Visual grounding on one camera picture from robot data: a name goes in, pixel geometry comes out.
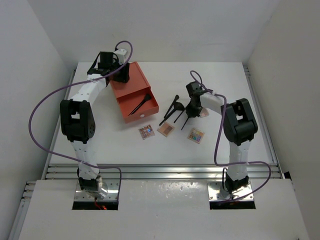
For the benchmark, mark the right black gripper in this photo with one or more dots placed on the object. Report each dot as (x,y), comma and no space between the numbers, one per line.
(190,112)

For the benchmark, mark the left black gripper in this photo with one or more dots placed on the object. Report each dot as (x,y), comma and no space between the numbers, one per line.
(123,76)

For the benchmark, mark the orange drawer box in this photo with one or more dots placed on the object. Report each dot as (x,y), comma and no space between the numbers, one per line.
(129,95)

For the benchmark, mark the small black makeup brush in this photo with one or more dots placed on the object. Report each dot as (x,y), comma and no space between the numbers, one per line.
(146,98)

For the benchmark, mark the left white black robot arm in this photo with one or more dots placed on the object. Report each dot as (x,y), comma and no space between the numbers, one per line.
(77,119)

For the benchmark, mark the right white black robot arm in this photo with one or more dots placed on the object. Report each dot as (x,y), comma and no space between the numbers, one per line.
(239,126)

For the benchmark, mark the thin black makeup brush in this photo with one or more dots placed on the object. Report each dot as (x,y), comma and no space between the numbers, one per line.
(172,104)

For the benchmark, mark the long brown eyeshadow palette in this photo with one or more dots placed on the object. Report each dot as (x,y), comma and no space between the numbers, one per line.
(204,113)

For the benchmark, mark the black eyeliner pencil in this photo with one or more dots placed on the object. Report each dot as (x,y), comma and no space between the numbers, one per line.
(178,117)

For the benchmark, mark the colourful eyeshadow palette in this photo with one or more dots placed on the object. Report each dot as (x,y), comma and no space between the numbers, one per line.
(196,135)

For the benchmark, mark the brown quad eyeshadow palette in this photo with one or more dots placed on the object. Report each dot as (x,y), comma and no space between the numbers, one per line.
(166,129)

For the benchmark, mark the round-pan eyeshadow palette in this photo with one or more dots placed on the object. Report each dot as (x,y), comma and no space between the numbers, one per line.
(146,132)

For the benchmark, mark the white front cover panel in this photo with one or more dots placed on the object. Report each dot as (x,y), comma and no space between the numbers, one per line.
(162,210)

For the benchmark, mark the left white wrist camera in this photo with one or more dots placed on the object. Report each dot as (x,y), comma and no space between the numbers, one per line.
(121,54)

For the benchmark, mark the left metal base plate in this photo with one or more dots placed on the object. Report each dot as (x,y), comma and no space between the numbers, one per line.
(107,193)

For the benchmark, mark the aluminium rail frame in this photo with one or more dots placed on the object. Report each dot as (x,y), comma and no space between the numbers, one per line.
(150,171)

